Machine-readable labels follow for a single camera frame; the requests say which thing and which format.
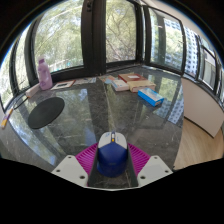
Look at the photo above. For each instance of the white book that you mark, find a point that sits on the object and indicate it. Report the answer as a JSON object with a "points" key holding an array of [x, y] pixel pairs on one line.
{"points": [[120, 85]]}

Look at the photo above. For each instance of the printed pamphlet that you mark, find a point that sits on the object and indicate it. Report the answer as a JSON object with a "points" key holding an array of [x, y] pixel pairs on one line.
{"points": [[85, 81]]}

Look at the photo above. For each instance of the blue box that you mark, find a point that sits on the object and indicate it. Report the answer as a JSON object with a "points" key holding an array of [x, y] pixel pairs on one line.
{"points": [[150, 97]]}

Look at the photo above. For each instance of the teal and orange thin book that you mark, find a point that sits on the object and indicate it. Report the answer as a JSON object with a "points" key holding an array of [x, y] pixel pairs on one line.
{"points": [[107, 79]]}

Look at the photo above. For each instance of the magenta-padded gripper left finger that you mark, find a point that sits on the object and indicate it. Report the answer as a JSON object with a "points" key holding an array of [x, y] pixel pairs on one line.
{"points": [[71, 170]]}

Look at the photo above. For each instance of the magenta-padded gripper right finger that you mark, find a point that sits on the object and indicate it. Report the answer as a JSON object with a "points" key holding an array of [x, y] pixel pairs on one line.
{"points": [[153, 170]]}

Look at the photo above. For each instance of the purple detergent bottle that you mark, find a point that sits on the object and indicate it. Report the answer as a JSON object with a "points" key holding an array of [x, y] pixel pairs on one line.
{"points": [[44, 76]]}

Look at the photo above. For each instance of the blue and white computer mouse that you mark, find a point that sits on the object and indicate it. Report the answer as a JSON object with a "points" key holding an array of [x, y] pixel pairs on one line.
{"points": [[112, 156]]}

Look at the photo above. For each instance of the red book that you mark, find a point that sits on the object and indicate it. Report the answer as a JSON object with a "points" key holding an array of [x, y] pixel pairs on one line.
{"points": [[131, 77]]}

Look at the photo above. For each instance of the black round mouse pad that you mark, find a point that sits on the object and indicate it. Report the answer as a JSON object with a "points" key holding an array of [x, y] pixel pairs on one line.
{"points": [[46, 112]]}

